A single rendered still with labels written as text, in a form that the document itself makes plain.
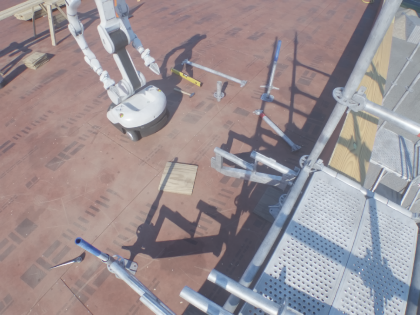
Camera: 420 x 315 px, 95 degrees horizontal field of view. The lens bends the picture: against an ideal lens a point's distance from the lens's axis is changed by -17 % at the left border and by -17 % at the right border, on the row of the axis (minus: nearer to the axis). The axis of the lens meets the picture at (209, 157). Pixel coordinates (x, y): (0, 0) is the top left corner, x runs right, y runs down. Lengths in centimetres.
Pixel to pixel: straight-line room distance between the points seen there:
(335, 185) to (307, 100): 193
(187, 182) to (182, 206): 23
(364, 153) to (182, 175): 148
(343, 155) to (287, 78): 204
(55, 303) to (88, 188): 100
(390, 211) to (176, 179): 162
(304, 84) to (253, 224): 217
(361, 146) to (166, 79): 249
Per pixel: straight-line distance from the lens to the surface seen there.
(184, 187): 205
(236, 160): 172
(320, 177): 137
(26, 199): 267
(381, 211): 145
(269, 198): 205
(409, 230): 150
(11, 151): 328
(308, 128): 275
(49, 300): 217
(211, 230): 190
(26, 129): 342
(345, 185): 141
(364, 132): 190
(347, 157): 164
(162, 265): 186
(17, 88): 446
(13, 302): 235
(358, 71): 103
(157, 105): 233
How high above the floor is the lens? 180
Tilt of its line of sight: 53 degrees down
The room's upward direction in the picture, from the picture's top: straight up
